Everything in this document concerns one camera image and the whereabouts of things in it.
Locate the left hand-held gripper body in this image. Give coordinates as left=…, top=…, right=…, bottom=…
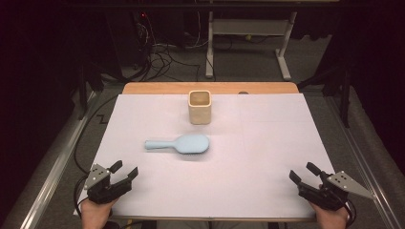
left=83, top=163, right=133, bottom=205

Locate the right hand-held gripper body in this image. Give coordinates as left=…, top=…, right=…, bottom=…
left=298, top=170, right=375, bottom=212

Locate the light blue hairbrush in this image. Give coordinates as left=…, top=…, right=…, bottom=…
left=144, top=134, right=211, bottom=156

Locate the person's right hand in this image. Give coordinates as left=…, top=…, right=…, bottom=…
left=309, top=203, right=350, bottom=229

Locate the person's left hand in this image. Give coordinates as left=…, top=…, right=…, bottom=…
left=80, top=198, right=119, bottom=229

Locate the white table sheet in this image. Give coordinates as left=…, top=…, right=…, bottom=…
left=74, top=93, right=353, bottom=219

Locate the black metal stand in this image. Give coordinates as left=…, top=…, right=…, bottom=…
left=297, top=62, right=352, bottom=129
left=76, top=61, right=105, bottom=121

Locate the wooden table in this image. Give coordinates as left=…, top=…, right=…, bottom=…
left=79, top=81, right=318, bottom=223

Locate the beige square cup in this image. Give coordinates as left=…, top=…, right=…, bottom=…
left=187, top=90, right=213, bottom=126

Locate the black equipment box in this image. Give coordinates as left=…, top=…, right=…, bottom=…
left=104, top=9, right=151, bottom=72

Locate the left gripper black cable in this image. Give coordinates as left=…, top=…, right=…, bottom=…
left=73, top=175, right=96, bottom=218

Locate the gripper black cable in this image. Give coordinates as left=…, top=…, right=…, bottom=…
left=343, top=198, right=357, bottom=229
left=73, top=175, right=96, bottom=218

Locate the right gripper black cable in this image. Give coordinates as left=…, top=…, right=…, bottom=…
left=343, top=198, right=357, bottom=229

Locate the aluminium floor rail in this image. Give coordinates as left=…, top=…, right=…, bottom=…
left=324, top=94, right=403, bottom=229
left=18, top=91, right=97, bottom=229

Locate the long black floor cable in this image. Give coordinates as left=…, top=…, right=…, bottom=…
left=74, top=94, right=119, bottom=176

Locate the tangle of floor cables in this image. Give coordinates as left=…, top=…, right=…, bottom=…
left=137, top=12, right=203, bottom=82

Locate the white metal desk frame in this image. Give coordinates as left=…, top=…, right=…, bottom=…
left=204, top=0, right=298, bottom=81

